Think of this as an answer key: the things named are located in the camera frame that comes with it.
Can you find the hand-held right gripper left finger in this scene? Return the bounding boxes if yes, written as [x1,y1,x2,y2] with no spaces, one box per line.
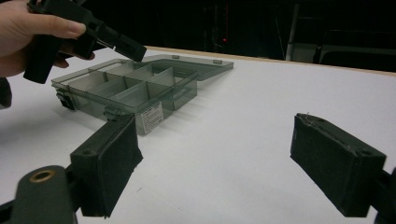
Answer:
[69,113,144,218]

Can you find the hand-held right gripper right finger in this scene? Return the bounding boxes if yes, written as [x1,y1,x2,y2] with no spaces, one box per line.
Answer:
[290,112,387,218]

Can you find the grey clear compartment organizer box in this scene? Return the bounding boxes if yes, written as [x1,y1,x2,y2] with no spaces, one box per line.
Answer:
[50,54,234,136]

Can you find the black folding chair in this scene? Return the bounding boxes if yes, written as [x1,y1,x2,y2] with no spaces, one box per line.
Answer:
[312,29,396,73]

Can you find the white desk leg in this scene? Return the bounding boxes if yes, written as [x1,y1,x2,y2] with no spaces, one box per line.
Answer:
[285,3,318,62]

